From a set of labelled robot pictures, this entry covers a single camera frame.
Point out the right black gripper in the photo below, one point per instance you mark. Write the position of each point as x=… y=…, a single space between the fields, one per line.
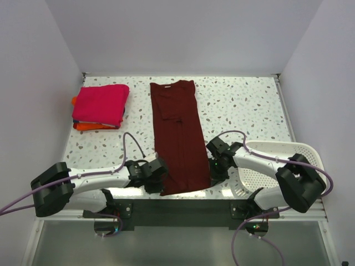
x=216 y=178

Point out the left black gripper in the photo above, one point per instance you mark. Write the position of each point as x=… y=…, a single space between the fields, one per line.
x=158 y=188

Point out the dark red t-shirt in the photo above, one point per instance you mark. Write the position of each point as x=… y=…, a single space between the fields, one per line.
x=178 y=137

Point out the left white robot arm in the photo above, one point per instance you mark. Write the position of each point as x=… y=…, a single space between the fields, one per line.
x=61 y=187

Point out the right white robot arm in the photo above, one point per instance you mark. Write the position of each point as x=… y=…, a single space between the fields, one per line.
x=294 y=166

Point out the white perforated plastic basket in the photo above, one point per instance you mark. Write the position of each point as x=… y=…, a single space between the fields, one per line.
x=256 y=172

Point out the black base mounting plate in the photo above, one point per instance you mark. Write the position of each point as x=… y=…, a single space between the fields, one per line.
x=228 y=213

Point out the folded pink t-shirt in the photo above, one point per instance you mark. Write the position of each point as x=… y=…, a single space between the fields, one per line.
x=118 y=93

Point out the folded orange t-shirt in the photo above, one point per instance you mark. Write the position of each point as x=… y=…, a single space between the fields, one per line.
x=86 y=126

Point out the aluminium extrusion rail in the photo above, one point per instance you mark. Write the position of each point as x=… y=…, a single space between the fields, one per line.
x=315 y=213

